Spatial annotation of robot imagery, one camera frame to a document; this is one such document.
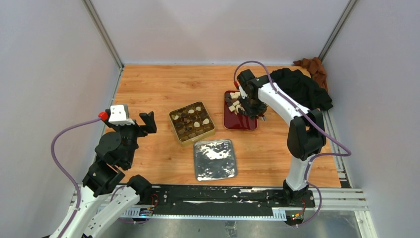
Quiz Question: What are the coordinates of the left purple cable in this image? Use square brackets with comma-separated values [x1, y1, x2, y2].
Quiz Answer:
[51, 118, 109, 238]

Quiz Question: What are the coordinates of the silver tin lid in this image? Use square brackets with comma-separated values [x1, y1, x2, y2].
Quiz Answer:
[193, 139, 238, 181]

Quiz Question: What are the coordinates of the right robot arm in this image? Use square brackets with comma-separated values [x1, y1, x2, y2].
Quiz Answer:
[237, 76, 326, 207]

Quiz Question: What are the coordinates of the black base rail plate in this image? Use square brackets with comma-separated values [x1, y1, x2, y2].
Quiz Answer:
[137, 184, 315, 218]

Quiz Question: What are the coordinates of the black cloth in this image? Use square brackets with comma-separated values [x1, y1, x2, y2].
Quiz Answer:
[270, 68, 333, 111]

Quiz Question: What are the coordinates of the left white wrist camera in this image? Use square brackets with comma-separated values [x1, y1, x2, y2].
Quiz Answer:
[98, 104, 135, 126]

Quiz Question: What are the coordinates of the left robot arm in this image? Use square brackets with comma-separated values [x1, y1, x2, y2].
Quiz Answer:
[50, 105, 158, 238]

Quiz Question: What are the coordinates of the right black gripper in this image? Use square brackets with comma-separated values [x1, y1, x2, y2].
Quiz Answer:
[240, 94, 268, 121]

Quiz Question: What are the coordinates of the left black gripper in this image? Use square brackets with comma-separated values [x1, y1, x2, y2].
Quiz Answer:
[104, 110, 157, 166]

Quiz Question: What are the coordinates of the red chocolate tray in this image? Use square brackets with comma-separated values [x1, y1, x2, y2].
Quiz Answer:
[223, 90, 258, 131]

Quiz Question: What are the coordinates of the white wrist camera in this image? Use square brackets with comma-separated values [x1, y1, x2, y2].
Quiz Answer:
[236, 69, 258, 99]
[98, 104, 135, 126]

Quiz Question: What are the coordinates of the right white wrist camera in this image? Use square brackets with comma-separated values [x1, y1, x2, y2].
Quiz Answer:
[236, 69, 258, 99]

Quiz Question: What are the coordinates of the gold chocolate tin box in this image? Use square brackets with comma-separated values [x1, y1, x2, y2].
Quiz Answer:
[169, 101, 216, 147]

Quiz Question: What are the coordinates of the brown cloth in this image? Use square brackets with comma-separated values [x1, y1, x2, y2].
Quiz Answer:
[293, 57, 328, 91]

